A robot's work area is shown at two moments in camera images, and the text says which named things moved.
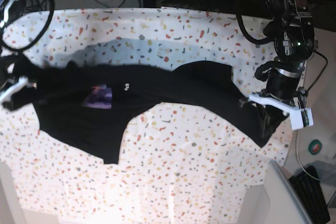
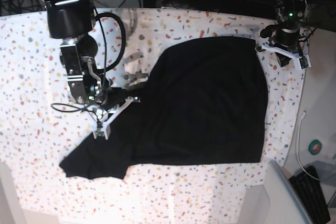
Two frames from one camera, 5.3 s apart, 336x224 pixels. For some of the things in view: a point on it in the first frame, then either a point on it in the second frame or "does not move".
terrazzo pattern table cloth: x=178 y=162 does not move
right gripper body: x=301 y=117 → x=303 y=59
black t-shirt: x=90 y=106 → x=203 y=103
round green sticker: x=314 y=147 does not move
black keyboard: x=309 y=192 does not move
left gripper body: x=23 y=83 → x=106 y=117
